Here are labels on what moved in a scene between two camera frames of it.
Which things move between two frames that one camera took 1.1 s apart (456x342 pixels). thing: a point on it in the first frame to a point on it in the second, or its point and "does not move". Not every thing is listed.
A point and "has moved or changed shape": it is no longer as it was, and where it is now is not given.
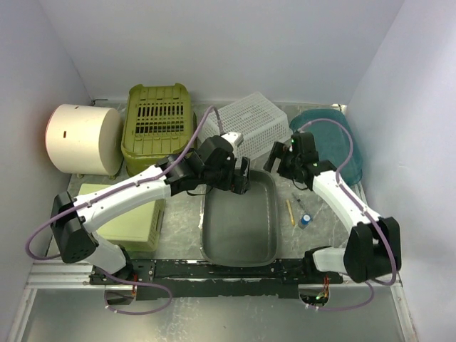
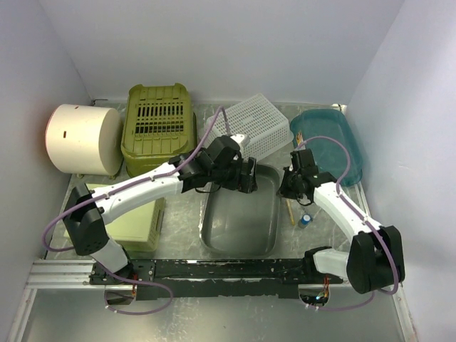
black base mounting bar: x=156 y=278 does not move
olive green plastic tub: x=158 y=122 does not move
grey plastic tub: x=240 y=229 has moved or changed shape
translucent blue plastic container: x=335 y=142 does not move
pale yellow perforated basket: x=137 y=227 does not move
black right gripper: x=278 y=151 to x=283 y=191
